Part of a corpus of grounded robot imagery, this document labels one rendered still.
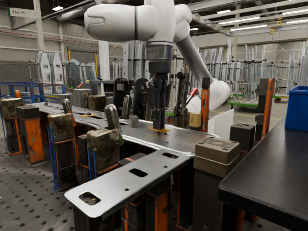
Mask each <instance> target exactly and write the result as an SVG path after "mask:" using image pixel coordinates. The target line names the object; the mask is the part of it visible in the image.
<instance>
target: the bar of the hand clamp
mask: <svg viewBox="0 0 308 231"><path fill-rule="evenodd" d="M176 77H177V78H178V79H179V82H178V91H177V99H176V111H175V115H179V112H178V109H179V108H180V105H182V106H181V116H182V115H183V114H182V110H183V108H185V107H186V102H187V91H188V83H189V73H182V72H178V73H177V75H176Z"/></svg>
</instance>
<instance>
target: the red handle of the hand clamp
mask: <svg viewBox="0 0 308 231"><path fill-rule="evenodd" d="M197 91H198V89H197V88H193V90H192V91H191V92H190V94H189V95H188V97H187V102H186V106H187V104H188V103H189V102H190V100H191V99H192V98H193V97H194V95H195V94H196V92H197ZM181 106H182V105H181ZM181 110H182V107H180V108H179V109H178V112H179V113H181Z"/></svg>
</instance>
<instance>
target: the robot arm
mask: <svg viewBox="0 0 308 231"><path fill-rule="evenodd" d="M191 20H192V13H191V11H190V9H189V8H188V6H187V5H185V4H180V5H176V6H174V1H173V0H145V1H144V5H142V6H130V5H121V4H101V5H95V6H92V7H90V8H88V9H87V11H86V12H85V14H84V22H85V29H86V32H87V33H88V34H89V36H91V37H92V38H94V39H97V40H101V41H107V42H114V43H120V42H127V41H131V40H139V41H142V43H143V44H144V45H145V46H146V59H147V60H148V61H150V62H148V72H149V73H150V78H149V81H148V82H144V85H145V87H146V92H147V100H148V109H149V110H152V111H153V129H156V130H160V126H162V128H163V129H164V128H165V110H167V109H168V108H167V107H169V101H170V93H171V86H172V81H169V80H168V75H167V74H168V73H170V64H171V63H170V62H169V61H171V60H172V53H173V43H175V44H176V46H177V47H178V49H179V51H180V53H181V55H182V56H183V58H184V60H185V62H186V63H187V65H188V67H189V69H190V70H191V72H192V74H193V75H194V77H195V79H196V81H197V82H198V84H199V87H198V92H199V95H198V96H195V97H193V98H192V99H191V100H190V102H189V103H188V104H187V106H186V108H187V109H188V112H200V110H201V91H202V79H203V77H209V78H210V97H209V112H210V111H212V110H214V109H216V108H217V107H219V106H220V105H221V104H223V103H224V102H225V101H226V100H227V99H228V97H229V96H230V94H231V89H230V87H229V86H228V84H227V83H226V82H224V81H218V80H217V79H215V78H212V77H211V75H210V73H209V71H208V69H207V67H206V65H205V64H204V62H203V60H202V58H201V56H200V53H199V51H198V50H197V48H196V46H195V44H194V42H193V40H192V38H191V36H190V28H189V23H190V22H191Z"/></svg>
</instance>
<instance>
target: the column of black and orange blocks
mask: <svg viewBox="0 0 308 231"><path fill-rule="evenodd" d="M274 84H275V78H261V79H260V83H259V91H258V94H259V98H258V109H257V113H261V114H264V115H261V114H258V115H257V116H255V121H256V122H257V124H256V131H255V139H254V144H253V147H255V146H256V145H257V144H258V143H259V142H260V141H261V140H262V139H263V138H264V137H265V135H266V134H267V133H268V132H269V125H270V114H271V107H272V99H273V92H274ZM257 217H258V216H255V215H253V214H251V213H248V212H246V211H245V214H244V219H246V220H248V221H250V222H253V223H255V222H256V219H257Z"/></svg>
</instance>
